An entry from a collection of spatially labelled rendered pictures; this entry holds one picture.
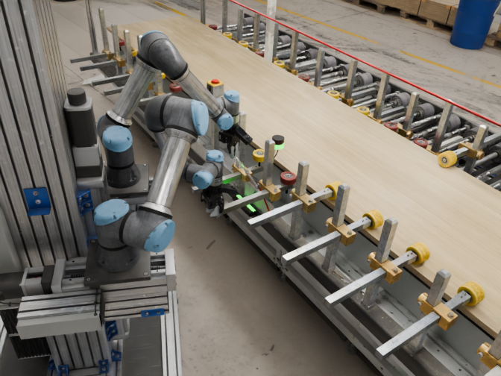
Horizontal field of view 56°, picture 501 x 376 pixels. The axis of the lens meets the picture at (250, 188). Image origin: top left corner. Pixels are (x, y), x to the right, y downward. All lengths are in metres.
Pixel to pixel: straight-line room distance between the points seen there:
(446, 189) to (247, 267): 1.35
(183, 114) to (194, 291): 1.61
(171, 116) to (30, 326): 0.84
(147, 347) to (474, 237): 1.63
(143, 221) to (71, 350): 1.00
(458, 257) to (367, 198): 0.50
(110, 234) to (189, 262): 1.62
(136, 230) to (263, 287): 1.61
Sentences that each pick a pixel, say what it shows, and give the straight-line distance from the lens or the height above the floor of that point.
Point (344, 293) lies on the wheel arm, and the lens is 1.79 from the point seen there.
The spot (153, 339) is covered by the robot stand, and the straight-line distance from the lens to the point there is 2.56.
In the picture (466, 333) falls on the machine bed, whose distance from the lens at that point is 2.13.
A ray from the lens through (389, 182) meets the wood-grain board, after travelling 2.50.
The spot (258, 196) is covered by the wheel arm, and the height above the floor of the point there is 0.86.
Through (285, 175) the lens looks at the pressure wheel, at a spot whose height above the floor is 0.90.
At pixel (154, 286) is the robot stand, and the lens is 1.80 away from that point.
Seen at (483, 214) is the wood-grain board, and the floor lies 0.90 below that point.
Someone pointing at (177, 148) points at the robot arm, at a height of 1.42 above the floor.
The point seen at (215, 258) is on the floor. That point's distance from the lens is 3.22.
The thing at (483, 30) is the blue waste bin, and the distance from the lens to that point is 7.71.
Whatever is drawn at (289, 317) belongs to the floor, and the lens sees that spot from 2.92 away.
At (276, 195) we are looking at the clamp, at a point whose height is 0.85.
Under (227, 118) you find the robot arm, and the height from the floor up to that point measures 1.27.
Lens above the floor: 2.26
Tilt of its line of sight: 36 degrees down
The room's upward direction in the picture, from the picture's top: 3 degrees clockwise
